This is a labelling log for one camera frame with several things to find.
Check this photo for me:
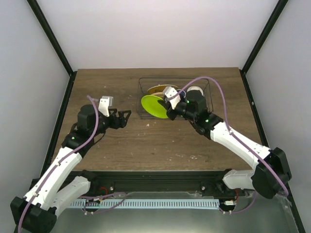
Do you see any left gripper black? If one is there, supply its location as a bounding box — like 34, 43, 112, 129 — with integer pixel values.
91, 108, 132, 137

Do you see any small lime green plate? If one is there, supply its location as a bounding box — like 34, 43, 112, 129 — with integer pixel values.
141, 95, 168, 119

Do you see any teal and white bowl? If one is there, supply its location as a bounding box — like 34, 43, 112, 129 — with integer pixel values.
187, 86, 204, 96

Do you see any black wire dish rack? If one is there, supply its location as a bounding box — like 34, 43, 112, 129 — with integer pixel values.
136, 76, 213, 119

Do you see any yellow woven bamboo plate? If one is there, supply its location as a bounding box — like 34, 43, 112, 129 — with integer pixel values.
147, 84, 179, 95

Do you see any dark blue enamel mug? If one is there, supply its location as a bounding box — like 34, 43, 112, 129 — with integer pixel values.
179, 90, 187, 99

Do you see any plain cream orange plate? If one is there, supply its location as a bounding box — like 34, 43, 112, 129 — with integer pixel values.
153, 92, 163, 96

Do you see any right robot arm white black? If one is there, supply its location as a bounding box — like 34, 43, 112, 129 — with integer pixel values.
164, 91, 292, 199

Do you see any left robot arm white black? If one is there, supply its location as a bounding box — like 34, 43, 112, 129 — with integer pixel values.
10, 103, 131, 233

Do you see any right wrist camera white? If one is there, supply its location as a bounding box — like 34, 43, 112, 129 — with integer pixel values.
162, 86, 181, 110

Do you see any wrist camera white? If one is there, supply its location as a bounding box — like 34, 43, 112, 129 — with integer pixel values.
162, 86, 181, 110
98, 96, 114, 117

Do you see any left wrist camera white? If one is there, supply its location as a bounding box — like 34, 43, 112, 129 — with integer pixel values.
98, 96, 114, 117

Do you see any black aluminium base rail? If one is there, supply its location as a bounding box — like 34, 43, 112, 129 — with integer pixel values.
85, 171, 236, 198

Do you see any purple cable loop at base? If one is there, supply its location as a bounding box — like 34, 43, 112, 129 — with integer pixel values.
81, 190, 128, 216

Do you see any light blue slotted cable duct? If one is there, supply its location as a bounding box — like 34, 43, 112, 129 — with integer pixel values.
69, 199, 220, 210

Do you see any left black frame post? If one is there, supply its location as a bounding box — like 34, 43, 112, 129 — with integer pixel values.
27, 0, 74, 76

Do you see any black frame post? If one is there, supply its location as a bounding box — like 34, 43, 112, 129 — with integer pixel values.
241, 0, 288, 73
27, 0, 74, 76

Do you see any right black frame post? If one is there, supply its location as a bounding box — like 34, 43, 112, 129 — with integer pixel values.
241, 0, 288, 73

